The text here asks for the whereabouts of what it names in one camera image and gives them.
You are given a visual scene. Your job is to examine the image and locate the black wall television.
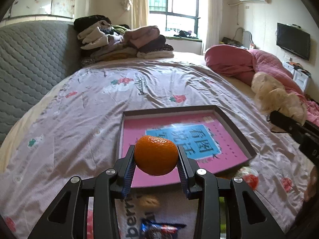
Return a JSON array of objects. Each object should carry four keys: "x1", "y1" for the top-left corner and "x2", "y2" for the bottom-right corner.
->
[{"x1": 276, "y1": 23, "x2": 311, "y2": 61}]

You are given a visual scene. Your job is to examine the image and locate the brown tray with pink book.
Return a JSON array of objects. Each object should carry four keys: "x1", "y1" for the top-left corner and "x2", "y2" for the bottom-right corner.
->
[{"x1": 117, "y1": 105, "x2": 256, "y2": 176}]

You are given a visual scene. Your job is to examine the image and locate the blue oreo cookie packet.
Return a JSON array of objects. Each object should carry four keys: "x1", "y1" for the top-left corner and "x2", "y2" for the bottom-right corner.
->
[{"x1": 140, "y1": 218, "x2": 187, "y2": 239}]

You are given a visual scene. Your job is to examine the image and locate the pink strawberry print bedspread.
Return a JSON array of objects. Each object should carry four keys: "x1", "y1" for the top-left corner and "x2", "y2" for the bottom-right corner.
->
[{"x1": 1, "y1": 59, "x2": 310, "y2": 238}]

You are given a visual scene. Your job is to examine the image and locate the red snack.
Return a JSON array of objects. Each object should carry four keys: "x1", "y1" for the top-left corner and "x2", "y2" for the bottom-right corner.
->
[{"x1": 236, "y1": 166, "x2": 259, "y2": 190}]

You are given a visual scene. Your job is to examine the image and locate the cream left curtain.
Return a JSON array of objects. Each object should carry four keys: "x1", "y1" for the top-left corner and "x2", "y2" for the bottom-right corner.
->
[{"x1": 122, "y1": 0, "x2": 149, "y2": 29}]

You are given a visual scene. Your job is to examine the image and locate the cream spotted cloth pouch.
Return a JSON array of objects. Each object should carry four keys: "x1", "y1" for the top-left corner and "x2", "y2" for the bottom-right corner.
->
[{"x1": 251, "y1": 72, "x2": 307, "y2": 125}]

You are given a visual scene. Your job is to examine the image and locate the pink quilted blanket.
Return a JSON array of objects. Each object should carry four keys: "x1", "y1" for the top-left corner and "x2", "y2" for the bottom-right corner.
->
[{"x1": 204, "y1": 44, "x2": 318, "y2": 125}]

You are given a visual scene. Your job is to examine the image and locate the brown walnut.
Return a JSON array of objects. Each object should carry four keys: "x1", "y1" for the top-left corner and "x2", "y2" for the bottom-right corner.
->
[{"x1": 138, "y1": 195, "x2": 160, "y2": 211}]

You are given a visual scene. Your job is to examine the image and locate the orange mandarin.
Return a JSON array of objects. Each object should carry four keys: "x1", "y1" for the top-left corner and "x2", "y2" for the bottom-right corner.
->
[{"x1": 134, "y1": 135, "x2": 178, "y2": 176}]

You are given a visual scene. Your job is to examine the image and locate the white right curtain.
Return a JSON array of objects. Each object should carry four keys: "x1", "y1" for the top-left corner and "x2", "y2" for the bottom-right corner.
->
[{"x1": 204, "y1": 0, "x2": 223, "y2": 51}]

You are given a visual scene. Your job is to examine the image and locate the white drawer cabinet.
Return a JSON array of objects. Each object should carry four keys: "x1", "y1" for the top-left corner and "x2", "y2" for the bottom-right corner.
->
[{"x1": 283, "y1": 62, "x2": 311, "y2": 93}]

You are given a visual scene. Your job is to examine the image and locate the window with dark frame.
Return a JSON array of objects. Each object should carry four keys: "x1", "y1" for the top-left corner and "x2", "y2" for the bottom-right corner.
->
[{"x1": 148, "y1": 0, "x2": 200, "y2": 38}]

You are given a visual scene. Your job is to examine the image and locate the grey quilted headboard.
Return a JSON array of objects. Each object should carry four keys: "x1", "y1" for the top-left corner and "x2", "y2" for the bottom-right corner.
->
[{"x1": 0, "y1": 21, "x2": 81, "y2": 141}]

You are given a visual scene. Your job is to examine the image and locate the pile of folded clothes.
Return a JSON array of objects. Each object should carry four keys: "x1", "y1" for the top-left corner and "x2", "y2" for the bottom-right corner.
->
[{"x1": 74, "y1": 15, "x2": 174, "y2": 67}]

